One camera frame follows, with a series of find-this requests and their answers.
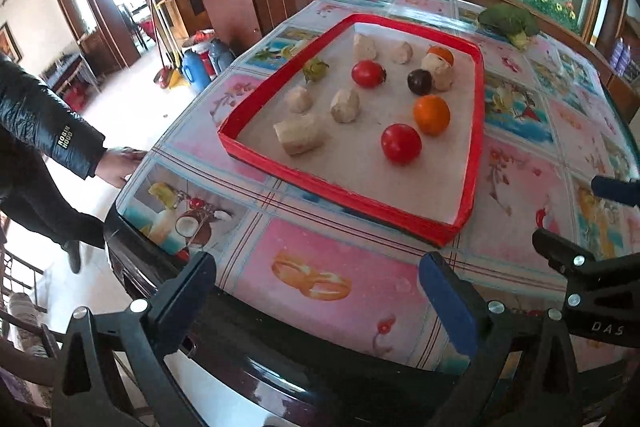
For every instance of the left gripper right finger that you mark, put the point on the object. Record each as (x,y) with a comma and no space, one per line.
(522,369)

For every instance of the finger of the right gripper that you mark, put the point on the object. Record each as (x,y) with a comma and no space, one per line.
(625,192)
(563,256)

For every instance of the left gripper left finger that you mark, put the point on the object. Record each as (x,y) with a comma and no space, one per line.
(88,390)

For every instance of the orange fruit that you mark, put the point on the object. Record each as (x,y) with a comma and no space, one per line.
(443,53)
(432,114)

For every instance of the red tomato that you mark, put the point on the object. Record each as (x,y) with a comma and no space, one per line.
(368,74)
(401,144)

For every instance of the dark purple fruit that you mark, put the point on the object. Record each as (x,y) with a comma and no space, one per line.
(420,82)

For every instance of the large beige bread chunk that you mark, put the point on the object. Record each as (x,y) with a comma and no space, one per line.
(300,134)

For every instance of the pale round piece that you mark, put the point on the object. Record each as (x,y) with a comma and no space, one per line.
(402,53)

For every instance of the small beige chunk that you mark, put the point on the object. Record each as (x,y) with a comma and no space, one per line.
(364,48)

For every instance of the green lime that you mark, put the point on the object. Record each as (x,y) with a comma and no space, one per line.
(315,69)

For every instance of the bystander's hand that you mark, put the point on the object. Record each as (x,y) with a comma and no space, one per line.
(118,164)

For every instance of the colourful fruit print tablecloth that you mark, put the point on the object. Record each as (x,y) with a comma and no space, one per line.
(548,129)

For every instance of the green leafy vegetable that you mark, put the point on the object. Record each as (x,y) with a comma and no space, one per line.
(515,24)

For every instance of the bystander in black jacket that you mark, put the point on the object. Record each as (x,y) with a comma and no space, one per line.
(35,125)

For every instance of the red rimmed white tray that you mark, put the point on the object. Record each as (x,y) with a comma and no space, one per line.
(430,198)

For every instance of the blue thermos jug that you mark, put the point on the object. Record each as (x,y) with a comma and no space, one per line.
(194,70)

